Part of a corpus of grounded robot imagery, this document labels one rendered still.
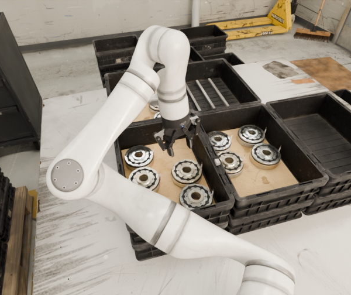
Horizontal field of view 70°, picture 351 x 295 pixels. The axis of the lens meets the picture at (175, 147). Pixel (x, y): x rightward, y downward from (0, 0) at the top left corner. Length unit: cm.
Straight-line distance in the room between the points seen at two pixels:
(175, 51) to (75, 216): 71
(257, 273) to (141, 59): 46
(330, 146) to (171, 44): 81
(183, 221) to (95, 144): 21
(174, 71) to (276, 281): 44
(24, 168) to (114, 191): 180
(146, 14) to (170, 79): 352
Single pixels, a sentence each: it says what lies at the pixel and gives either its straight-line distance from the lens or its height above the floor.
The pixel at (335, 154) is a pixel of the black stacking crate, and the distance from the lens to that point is 112.
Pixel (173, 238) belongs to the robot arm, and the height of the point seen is 109.
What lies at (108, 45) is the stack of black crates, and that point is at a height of 53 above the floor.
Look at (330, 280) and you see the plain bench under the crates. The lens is 98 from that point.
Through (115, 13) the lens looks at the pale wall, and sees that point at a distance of 397.
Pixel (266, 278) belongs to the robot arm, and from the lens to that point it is 53.
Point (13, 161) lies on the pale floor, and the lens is 240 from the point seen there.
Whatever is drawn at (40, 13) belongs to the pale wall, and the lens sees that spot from 395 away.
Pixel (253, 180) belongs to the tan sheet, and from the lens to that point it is 90.
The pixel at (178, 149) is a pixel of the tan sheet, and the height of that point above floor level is 83.
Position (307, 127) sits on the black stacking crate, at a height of 83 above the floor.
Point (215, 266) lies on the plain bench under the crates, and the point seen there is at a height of 70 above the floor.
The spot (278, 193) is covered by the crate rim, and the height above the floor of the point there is 93.
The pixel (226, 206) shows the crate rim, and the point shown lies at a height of 92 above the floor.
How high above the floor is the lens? 152
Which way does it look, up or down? 45 degrees down
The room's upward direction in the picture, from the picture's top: straight up
